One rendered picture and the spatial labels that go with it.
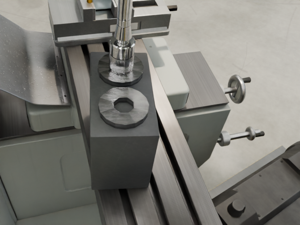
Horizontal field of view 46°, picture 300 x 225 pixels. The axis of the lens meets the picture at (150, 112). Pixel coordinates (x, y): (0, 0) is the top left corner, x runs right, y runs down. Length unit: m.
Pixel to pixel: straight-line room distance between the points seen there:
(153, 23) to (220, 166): 1.08
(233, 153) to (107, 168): 1.42
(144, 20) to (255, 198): 0.66
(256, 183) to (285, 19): 2.15
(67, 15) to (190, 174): 0.56
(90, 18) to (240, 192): 0.71
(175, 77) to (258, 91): 1.34
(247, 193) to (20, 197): 0.79
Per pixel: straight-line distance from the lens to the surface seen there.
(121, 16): 0.62
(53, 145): 1.15
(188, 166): 0.81
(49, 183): 1.33
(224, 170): 1.96
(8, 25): 1.17
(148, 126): 0.62
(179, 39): 2.65
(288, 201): 1.27
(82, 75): 0.97
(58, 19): 1.05
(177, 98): 1.12
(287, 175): 1.31
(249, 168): 1.51
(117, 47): 0.64
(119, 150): 0.64
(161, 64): 1.19
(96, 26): 1.05
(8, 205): 1.40
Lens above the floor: 1.59
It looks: 49 degrees down
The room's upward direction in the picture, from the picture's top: 10 degrees clockwise
